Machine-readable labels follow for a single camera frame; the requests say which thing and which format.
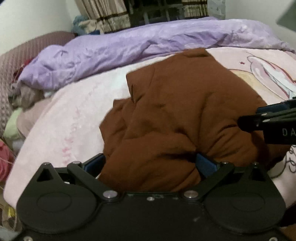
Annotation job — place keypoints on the pink printed blanket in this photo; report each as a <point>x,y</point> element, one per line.
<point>69,120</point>

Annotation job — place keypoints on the red knit cloth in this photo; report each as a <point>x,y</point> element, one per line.
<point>5,162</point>

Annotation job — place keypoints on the purple quilt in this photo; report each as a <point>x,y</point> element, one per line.
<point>129,44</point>

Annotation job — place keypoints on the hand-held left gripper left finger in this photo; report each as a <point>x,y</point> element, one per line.
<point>95,164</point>

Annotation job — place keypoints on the mauve padded headboard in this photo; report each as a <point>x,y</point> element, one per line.
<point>16,53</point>

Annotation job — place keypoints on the light green pillow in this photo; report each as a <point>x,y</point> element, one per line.
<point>13,126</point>

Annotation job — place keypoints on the brown jacket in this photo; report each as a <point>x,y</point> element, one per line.
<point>175,111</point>

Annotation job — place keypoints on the teal plush cloth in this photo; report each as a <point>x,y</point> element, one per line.
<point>81,23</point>

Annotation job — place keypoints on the dusty pink pillow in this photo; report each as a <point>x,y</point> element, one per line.
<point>31,117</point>

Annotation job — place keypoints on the beige striped curtain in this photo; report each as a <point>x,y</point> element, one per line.
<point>195,8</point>
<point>106,14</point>

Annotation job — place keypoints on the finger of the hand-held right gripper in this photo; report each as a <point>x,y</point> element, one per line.
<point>272,107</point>
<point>252,122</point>

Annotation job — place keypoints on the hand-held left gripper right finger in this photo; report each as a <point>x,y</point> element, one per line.
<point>205,165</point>

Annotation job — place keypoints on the grey crumpled cloth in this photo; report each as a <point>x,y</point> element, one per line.
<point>25,96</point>

